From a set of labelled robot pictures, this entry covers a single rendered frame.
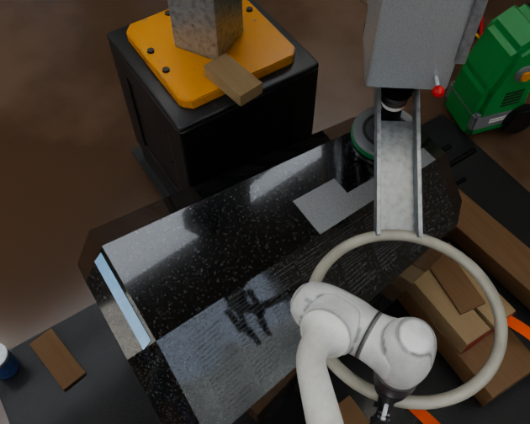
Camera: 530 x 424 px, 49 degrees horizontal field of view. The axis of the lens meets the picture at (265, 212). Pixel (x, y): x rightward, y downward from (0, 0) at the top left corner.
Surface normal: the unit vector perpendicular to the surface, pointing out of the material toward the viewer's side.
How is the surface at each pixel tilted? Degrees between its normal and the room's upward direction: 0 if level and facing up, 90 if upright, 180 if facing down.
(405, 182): 16
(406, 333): 7
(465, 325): 0
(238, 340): 45
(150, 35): 0
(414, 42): 90
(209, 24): 90
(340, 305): 22
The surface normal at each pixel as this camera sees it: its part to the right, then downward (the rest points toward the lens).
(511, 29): -0.53, -0.31
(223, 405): 0.41, 0.08
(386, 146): -0.02, -0.30
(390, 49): -0.07, 0.83
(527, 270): 0.00, -0.55
